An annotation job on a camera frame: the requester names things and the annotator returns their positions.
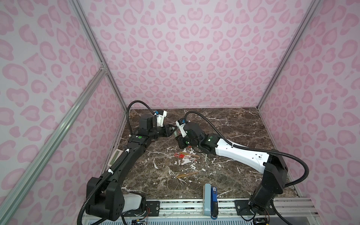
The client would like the aluminium frame corner post right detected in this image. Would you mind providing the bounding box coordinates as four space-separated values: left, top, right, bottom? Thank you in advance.
256 0 322 111

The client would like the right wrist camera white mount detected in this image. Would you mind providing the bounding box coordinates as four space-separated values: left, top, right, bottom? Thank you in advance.
176 118 187 137

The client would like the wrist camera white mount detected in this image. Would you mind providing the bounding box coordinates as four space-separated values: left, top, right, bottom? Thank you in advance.
176 118 187 137
154 110 167 127

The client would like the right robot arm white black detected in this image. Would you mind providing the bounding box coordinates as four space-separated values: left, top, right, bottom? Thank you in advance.
176 111 309 225

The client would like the red gel pen pair upper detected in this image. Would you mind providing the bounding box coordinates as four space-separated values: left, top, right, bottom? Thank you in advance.
174 153 196 160

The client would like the red gel pen pair lower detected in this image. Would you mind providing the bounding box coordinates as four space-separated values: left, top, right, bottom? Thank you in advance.
175 154 197 161

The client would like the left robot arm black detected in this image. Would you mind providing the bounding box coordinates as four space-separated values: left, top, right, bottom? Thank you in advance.
76 110 177 225

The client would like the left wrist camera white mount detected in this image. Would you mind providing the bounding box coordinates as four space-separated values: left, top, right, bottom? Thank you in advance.
154 110 167 127

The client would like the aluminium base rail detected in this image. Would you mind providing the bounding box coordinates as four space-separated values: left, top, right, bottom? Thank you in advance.
81 196 321 225

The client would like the red gel pen pair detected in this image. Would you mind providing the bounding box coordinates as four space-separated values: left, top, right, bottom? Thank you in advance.
175 154 197 161
174 153 196 160

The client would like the blue grey camera mount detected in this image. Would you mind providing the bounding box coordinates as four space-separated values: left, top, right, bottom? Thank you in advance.
202 183 218 220

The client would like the pink calculator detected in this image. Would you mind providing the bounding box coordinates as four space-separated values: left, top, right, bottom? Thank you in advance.
107 149 123 167

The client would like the aluminium frame corner post left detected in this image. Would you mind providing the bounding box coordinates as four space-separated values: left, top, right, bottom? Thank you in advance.
69 0 127 111

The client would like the aluminium diagonal frame bar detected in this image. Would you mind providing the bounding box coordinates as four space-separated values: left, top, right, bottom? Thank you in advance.
1 68 107 225

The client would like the aluminium frame corner post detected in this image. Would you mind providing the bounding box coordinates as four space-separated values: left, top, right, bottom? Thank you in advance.
256 0 322 111
69 0 127 111

